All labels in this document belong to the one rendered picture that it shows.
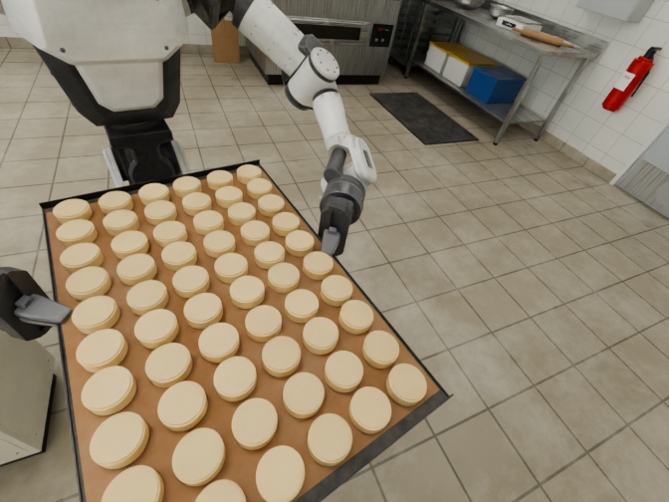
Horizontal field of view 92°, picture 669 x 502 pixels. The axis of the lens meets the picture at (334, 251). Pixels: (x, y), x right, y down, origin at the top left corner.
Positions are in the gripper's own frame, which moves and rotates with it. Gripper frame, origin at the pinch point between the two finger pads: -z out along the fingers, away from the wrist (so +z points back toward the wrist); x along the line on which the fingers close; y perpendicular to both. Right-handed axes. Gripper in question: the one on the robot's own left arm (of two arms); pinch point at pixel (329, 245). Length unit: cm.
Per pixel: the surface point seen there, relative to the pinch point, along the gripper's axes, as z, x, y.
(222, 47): 358, -84, -195
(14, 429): -31, -74, -78
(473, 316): 74, -100, 80
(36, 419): -26, -84, -81
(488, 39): 457, -39, 109
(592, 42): 347, -7, 177
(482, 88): 356, -66, 102
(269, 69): 319, -82, -124
